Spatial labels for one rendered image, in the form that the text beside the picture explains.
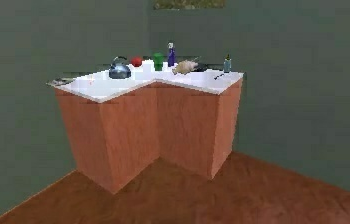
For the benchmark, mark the teal glass bottle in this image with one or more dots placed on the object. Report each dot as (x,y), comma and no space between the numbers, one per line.
(227,64)

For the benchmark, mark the dark knife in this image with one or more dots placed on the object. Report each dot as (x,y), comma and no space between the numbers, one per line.
(219,76)

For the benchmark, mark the grey flat dish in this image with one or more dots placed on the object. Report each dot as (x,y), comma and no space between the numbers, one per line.
(61,81)

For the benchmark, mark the purple spray bottle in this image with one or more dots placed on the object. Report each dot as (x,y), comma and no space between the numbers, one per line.
(171,56)

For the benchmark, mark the framed picture on wall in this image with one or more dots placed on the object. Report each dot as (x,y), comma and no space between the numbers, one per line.
(189,4)

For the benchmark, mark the tan bread loaf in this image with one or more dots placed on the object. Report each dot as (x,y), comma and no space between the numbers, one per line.
(184,66)

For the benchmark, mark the blue grey kettle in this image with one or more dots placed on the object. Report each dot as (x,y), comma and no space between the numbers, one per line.
(119,71)

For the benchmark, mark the green cup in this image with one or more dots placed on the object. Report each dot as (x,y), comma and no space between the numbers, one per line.
(158,61)

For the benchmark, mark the brown corner counter white top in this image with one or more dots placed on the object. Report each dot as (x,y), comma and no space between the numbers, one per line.
(133,133)

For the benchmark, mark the red apple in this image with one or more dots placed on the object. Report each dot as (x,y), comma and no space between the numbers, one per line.
(136,61)

